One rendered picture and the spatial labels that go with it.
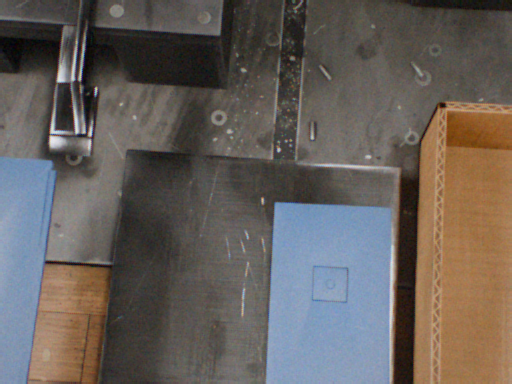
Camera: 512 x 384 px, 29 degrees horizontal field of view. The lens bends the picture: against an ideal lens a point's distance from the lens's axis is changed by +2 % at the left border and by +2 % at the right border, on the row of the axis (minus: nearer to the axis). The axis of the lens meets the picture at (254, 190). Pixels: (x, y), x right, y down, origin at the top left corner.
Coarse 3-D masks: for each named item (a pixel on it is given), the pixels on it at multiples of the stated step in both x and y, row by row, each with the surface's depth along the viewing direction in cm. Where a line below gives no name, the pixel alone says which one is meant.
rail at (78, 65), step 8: (80, 0) 55; (88, 0) 55; (80, 8) 55; (88, 8) 55; (80, 16) 54; (88, 16) 54; (80, 24) 54; (88, 24) 54; (80, 32) 54; (88, 32) 55; (80, 40) 54; (88, 40) 55; (80, 48) 54; (80, 56) 54; (72, 64) 54; (80, 64) 54; (88, 64) 55; (72, 72) 54; (80, 72) 54; (88, 72) 55; (72, 80) 53; (80, 80) 53; (88, 80) 55
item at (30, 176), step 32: (0, 160) 51; (32, 160) 51; (0, 192) 51; (32, 192) 51; (0, 224) 50; (32, 224) 50; (0, 256) 50; (32, 256) 50; (0, 288) 49; (0, 320) 49; (0, 352) 49
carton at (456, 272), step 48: (432, 144) 56; (480, 144) 60; (432, 192) 54; (480, 192) 60; (432, 240) 53; (480, 240) 59; (432, 288) 52; (480, 288) 59; (432, 336) 51; (480, 336) 58
